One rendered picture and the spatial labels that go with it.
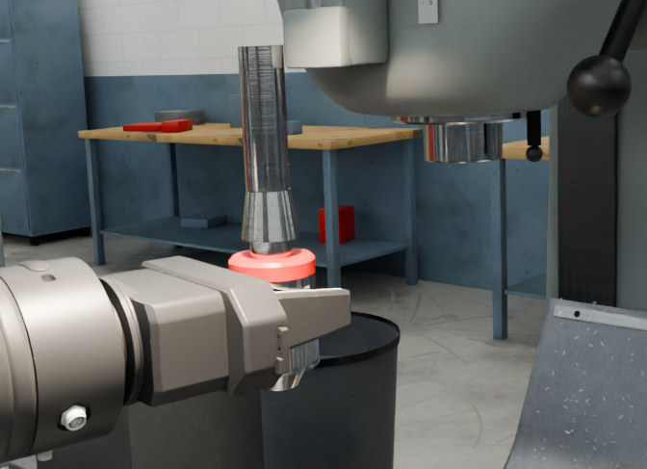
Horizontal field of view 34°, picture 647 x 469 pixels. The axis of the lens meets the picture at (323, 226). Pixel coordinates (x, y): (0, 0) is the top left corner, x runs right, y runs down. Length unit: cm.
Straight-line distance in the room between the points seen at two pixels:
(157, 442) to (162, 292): 34
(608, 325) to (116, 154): 715
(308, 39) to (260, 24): 626
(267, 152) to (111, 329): 13
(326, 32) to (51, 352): 20
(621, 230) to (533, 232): 461
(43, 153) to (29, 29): 89
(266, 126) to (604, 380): 56
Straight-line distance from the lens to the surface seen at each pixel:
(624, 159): 101
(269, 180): 55
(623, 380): 101
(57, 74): 798
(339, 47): 53
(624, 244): 102
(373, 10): 55
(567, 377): 104
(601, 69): 51
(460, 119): 60
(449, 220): 592
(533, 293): 479
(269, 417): 257
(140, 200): 790
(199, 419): 86
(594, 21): 60
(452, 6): 54
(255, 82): 55
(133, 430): 83
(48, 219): 797
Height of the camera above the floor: 135
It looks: 10 degrees down
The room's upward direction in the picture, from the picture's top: 2 degrees counter-clockwise
